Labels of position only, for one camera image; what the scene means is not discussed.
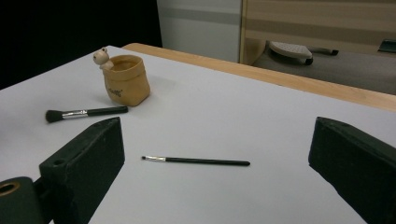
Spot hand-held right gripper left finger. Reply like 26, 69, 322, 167
39, 116, 126, 224

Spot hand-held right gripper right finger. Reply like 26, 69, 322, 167
307, 116, 396, 224

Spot thick black makeup brush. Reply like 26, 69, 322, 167
45, 105, 129, 124

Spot tan bag-shaped holder with bear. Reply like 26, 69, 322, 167
92, 47, 151, 107

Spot thin black makeup brush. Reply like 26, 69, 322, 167
141, 155, 251, 167

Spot wooden table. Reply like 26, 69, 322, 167
121, 42, 396, 113

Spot white table mat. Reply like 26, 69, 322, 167
0, 45, 396, 224

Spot grey chair base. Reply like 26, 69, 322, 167
268, 40, 340, 66

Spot black curtain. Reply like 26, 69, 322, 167
0, 0, 163, 91

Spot light wooden desk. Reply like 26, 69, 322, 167
238, 0, 396, 66

